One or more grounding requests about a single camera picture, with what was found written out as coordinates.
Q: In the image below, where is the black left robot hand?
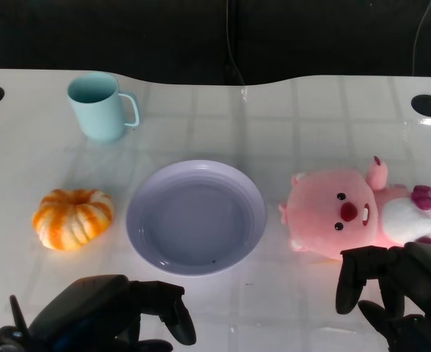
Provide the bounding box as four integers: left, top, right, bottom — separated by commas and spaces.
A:
0, 274, 197, 352

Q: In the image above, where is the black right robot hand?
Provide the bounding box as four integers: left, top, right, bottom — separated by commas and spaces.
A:
335, 241, 431, 352

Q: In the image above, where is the thin black hanging cable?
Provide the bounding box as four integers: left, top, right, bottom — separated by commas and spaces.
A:
411, 0, 431, 76
224, 0, 246, 86

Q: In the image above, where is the light blue plastic mug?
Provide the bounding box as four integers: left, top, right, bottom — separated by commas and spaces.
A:
67, 72, 141, 143

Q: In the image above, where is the orange white striped pumpkin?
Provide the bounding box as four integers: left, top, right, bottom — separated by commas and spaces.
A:
31, 188, 114, 252

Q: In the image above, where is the pink plush beaver doll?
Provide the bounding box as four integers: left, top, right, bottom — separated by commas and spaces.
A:
278, 155, 431, 260

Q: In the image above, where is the lavender plastic plate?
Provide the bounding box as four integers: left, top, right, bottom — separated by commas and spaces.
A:
125, 159, 268, 276

